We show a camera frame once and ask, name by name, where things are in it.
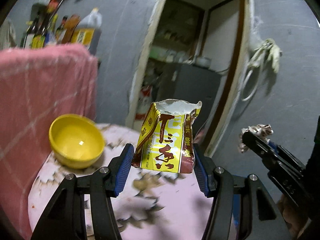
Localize pink checked towel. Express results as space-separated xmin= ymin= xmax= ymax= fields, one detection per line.
xmin=1 ymin=44 xmax=98 ymax=239

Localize white rubber gloves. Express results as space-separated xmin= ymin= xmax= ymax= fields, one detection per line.
xmin=248 ymin=38 xmax=283 ymax=74

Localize dark grey refrigerator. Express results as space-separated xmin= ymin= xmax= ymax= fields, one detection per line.
xmin=156 ymin=63 xmax=221 ymax=135

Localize blue trash bin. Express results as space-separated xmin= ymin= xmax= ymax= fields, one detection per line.
xmin=231 ymin=174 xmax=242 ymax=233

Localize pink floral tablecloth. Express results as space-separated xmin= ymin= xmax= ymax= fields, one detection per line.
xmin=28 ymin=124 xmax=213 ymax=239

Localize white tissue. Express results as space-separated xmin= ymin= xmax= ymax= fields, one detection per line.
xmin=238 ymin=124 xmax=273 ymax=153

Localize brown squeeze bottle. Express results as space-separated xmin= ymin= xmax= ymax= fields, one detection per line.
xmin=61 ymin=14 xmax=80 ymax=44

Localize dark sauce bottle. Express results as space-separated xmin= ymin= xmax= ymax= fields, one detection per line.
xmin=23 ymin=11 xmax=41 ymax=49

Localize steel pot on fridge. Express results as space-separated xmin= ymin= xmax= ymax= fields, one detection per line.
xmin=194 ymin=56 xmax=212 ymax=69

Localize white hose loop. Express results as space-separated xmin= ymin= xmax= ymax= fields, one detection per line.
xmin=240 ymin=55 xmax=263 ymax=103

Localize person's right hand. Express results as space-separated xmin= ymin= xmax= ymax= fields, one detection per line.
xmin=277 ymin=194 xmax=311 ymax=239

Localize large soy sauce jug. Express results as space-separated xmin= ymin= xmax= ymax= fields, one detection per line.
xmin=71 ymin=8 xmax=103 ymax=55

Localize yellow red snack packet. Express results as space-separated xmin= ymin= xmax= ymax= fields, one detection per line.
xmin=132 ymin=99 xmax=202 ymax=174

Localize yellow plastic bowl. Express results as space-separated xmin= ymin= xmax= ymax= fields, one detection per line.
xmin=48 ymin=114 xmax=105 ymax=169

